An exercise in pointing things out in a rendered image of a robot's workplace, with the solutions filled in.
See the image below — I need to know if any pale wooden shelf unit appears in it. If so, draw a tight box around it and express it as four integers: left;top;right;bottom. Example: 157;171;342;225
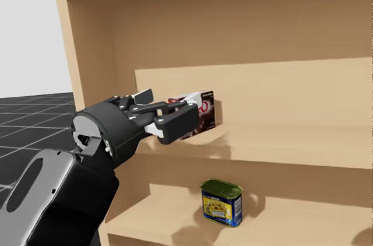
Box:
54;0;373;246

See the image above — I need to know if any brown and red carton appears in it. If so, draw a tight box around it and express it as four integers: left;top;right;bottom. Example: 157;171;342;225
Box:
168;90;217;142

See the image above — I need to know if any green and blue rectangular can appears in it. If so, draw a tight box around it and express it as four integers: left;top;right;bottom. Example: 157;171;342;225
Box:
200;178;244;227

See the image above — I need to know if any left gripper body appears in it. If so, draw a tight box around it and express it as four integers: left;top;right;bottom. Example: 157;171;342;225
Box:
71;101;148;169

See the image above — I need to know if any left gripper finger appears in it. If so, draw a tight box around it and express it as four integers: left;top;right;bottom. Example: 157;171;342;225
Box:
105;89;154;110
127;91;205;145

